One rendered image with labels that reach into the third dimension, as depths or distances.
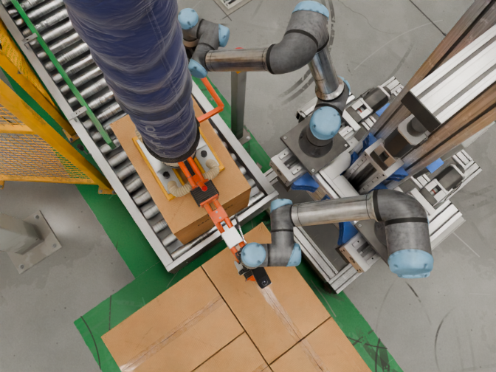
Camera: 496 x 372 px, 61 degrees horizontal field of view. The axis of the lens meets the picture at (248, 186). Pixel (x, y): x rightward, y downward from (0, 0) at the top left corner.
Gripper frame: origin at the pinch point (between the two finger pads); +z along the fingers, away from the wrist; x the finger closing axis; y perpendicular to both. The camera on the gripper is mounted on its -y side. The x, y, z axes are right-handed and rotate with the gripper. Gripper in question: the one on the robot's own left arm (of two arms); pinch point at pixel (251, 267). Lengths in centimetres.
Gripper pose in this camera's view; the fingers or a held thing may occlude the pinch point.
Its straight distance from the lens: 167.7
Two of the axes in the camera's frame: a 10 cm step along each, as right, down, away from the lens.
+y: -5.3, -8.2, 2.0
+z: -0.4, 2.6, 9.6
